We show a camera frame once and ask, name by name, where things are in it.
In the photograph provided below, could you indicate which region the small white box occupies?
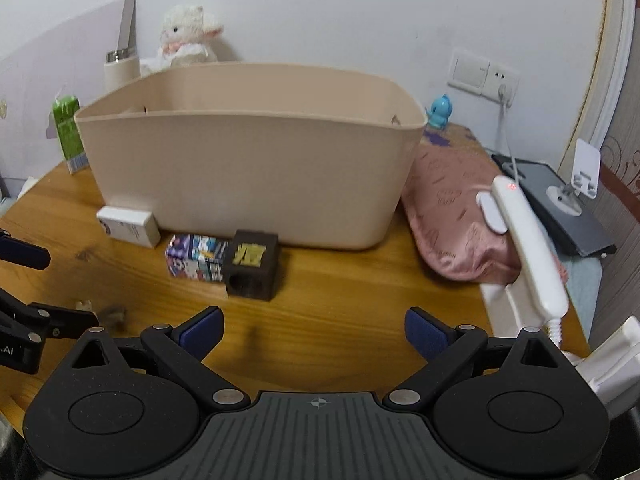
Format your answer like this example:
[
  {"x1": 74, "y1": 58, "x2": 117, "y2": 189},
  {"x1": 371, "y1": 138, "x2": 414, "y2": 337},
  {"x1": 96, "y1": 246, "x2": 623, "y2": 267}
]
[{"x1": 96, "y1": 205, "x2": 162, "y2": 249}]

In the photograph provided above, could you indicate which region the white plush lamb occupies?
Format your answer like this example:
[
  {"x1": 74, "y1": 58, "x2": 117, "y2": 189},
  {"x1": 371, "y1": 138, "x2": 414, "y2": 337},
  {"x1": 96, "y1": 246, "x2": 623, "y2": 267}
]
[{"x1": 140, "y1": 4, "x2": 224, "y2": 77}]

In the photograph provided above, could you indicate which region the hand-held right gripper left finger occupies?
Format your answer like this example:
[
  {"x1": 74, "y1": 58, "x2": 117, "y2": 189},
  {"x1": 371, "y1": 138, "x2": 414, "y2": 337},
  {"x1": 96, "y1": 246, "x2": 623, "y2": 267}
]
[{"x1": 72, "y1": 306, "x2": 251, "y2": 413}]

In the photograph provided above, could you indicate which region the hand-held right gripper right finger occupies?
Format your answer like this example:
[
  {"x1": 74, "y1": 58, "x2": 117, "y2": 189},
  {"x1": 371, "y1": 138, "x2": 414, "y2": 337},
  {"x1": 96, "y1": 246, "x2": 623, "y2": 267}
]
[{"x1": 384, "y1": 306, "x2": 571, "y2": 411}]

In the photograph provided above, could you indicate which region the blue toy figurine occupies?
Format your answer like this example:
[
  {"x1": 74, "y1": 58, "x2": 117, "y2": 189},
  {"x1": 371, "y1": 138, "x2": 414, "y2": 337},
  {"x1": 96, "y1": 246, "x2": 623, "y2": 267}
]
[{"x1": 425, "y1": 94, "x2": 453, "y2": 130}]

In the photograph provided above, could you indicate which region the pink hot water bag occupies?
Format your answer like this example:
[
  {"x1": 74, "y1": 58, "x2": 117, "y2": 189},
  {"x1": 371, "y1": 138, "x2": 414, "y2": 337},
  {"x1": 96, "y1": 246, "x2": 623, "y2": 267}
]
[{"x1": 401, "y1": 142, "x2": 568, "y2": 286}]

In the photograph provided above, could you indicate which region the pale lilac board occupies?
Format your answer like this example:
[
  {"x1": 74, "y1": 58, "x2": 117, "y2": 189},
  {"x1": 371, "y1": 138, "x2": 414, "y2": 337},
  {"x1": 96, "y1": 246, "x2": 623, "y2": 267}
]
[{"x1": 0, "y1": 0, "x2": 137, "y2": 181}]

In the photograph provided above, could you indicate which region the white wall outlet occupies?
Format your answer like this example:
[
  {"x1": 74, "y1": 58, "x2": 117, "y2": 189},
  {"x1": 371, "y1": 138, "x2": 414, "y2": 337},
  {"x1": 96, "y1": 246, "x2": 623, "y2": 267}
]
[{"x1": 482, "y1": 60, "x2": 521, "y2": 98}]

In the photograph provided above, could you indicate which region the white plastic bracket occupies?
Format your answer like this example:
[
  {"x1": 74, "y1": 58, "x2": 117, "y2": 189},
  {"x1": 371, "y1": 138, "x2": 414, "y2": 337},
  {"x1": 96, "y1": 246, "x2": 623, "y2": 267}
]
[{"x1": 572, "y1": 315, "x2": 640, "y2": 408}]

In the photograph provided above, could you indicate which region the beige plastic storage bin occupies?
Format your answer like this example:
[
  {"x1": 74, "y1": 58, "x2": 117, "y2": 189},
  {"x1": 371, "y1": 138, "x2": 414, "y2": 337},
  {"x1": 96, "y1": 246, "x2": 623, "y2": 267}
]
[{"x1": 74, "y1": 62, "x2": 428, "y2": 252}]

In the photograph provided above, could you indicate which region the colourful printed box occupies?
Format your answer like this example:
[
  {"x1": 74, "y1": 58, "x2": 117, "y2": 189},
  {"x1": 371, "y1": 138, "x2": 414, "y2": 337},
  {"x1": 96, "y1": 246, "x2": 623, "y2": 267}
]
[{"x1": 165, "y1": 234, "x2": 231, "y2": 283}]

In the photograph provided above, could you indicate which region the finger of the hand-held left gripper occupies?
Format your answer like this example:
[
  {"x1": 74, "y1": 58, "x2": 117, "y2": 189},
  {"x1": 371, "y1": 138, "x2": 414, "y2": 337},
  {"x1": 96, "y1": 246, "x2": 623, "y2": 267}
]
[
  {"x1": 0, "y1": 229, "x2": 52, "y2": 271},
  {"x1": 0, "y1": 287, "x2": 101, "y2": 341}
]

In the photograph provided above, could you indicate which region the white wall switch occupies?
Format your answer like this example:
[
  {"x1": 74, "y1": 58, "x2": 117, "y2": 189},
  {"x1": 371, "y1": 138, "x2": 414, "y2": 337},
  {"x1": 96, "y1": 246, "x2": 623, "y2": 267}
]
[{"x1": 447, "y1": 48, "x2": 491, "y2": 92}]

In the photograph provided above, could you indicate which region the beige cup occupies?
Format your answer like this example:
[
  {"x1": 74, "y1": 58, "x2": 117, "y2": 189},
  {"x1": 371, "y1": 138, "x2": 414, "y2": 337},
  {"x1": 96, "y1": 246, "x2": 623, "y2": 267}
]
[{"x1": 104, "y1": 55, "x2": 142, "y2": 95}]

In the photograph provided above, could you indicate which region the white plug with cable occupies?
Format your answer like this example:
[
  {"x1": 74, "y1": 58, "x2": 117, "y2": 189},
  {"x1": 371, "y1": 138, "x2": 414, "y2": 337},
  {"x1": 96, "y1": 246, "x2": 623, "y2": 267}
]
[{"x1": 496, "y1": 84, "x2": 521, "y2": 181}]

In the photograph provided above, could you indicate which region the green drink carton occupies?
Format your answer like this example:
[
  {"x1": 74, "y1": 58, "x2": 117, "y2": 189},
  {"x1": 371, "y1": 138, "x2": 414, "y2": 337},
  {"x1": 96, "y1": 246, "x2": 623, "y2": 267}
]
[{"x1": 51, "y1": 94, "x2": 91, "y2": 176}]

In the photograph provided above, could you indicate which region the light blue cloth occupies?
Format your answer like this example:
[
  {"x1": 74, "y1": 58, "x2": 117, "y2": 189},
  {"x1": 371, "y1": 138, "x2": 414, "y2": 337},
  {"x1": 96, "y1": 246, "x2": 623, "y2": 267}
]
[{"x1": 559, "y1": 255, "x2": 608, "y2": 348}]

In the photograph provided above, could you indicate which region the dark wooden cube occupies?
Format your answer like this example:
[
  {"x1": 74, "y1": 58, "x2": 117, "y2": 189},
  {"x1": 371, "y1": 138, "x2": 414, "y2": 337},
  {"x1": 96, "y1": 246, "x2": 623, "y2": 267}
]
[{"x1": 222, "y1": 229, "x2": 280, "y2": 302}]

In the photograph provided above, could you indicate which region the dark tablet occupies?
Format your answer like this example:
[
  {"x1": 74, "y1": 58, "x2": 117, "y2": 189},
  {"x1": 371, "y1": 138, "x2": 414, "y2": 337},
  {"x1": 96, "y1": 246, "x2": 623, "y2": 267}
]
[{"x1": 492, "y1": 155, "x2": 617, "y2": 258}]

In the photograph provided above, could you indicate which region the white phone stand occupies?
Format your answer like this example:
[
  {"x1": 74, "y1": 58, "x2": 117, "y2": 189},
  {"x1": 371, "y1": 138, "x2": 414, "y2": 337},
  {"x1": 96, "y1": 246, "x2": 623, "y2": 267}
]
[{"x1": 546, "y1": 139, "x2": 602, "y2": 216}]

